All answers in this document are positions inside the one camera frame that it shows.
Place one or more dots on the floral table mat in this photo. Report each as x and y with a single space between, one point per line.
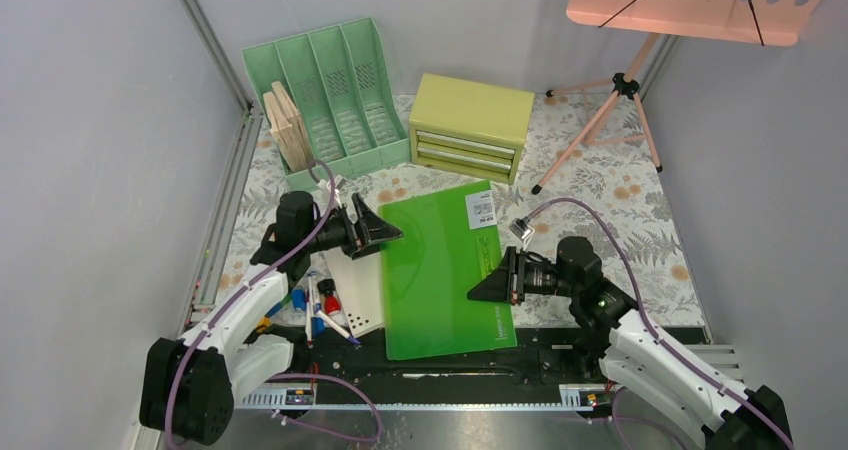
619 181

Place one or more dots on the yellow-green drawer cabinet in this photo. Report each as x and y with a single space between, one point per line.
468 127

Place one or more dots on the pink music stand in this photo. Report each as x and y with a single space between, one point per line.
763 22

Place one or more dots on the red black stamp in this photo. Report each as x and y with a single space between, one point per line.
327 291

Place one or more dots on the green Treehouse book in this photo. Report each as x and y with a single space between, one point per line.
283 133

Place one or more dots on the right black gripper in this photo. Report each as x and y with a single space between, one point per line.
498 286

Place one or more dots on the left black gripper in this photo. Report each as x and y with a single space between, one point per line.
373 230

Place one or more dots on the white blue marker pen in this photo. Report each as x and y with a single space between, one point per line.
342 331

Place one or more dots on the small blue cap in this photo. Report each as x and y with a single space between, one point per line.
299 299

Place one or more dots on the blue block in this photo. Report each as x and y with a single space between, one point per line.
274 310

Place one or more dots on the white perforated board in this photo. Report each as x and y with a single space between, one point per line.
359 288

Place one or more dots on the aluminium rail frame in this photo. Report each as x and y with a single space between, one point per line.
182 158

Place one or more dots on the green clip file folder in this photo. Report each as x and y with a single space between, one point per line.
450 243

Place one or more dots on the mint green file organizer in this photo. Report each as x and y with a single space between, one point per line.
338 78

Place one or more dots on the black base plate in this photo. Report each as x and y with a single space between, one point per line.
529 373

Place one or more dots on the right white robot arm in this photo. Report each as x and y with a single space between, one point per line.
713 409

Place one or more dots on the purple cartoon book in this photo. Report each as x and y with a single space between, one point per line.
294 117

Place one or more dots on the white red marker pen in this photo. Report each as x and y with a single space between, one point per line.
309 308

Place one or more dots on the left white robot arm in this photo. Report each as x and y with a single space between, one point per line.
192 384

